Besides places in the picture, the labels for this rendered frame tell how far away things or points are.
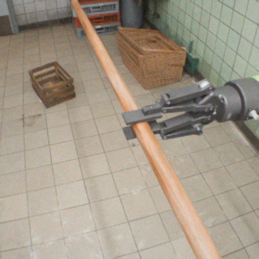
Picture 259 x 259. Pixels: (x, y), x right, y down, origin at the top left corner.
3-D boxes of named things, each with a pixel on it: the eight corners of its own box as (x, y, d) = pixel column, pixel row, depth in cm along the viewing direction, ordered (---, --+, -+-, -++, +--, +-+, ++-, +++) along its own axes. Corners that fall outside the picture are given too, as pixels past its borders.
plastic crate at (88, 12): (119, 12, 340) (119, 1, 329) (73, 17, 328) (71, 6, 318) (112, 3, 368) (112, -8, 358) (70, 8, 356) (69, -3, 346)
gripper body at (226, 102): (245, 96, 51) (206, 105, 49) (235, 128, 57) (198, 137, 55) (225, 76, 56) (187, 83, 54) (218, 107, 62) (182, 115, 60)
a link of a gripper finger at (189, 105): (212, 112, 54) (214, 106, 53) (162, 116, 50) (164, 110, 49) (202, 100, 57) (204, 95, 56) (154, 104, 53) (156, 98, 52)
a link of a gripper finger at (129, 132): (155, 119, 55) (155, 122, 56) (122, 127, 54) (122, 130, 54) (161, 129, 53) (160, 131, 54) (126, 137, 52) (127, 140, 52)
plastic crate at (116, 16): (121, 22, 352) (120, 11, 341) (75, 28, 338) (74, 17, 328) (113, 13, 379) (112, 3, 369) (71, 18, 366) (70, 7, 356)
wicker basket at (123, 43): (137, 82, 251) (138, 56, 232) (115, 55, 289) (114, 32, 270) (182, 71, 266) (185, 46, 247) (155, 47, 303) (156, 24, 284)
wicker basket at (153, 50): (141, 77, 247) (141, 49, 228) (117, 50, 284) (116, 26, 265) (185, 65, 262) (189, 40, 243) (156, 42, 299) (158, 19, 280)
